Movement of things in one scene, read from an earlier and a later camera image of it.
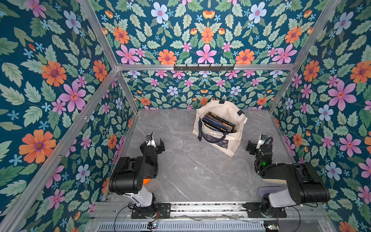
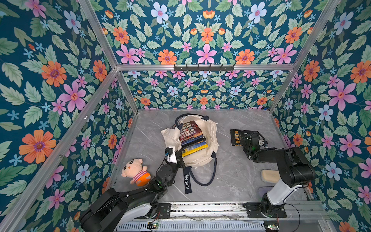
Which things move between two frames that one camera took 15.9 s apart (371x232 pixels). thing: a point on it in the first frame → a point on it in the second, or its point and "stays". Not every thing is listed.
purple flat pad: (264, 190) stays
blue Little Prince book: (217, 123) → (194, 140)
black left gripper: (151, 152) → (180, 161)
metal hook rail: (204, 68) stays
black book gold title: (221, 119) → (237, 136)
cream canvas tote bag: (226, 143) → (202, 164)
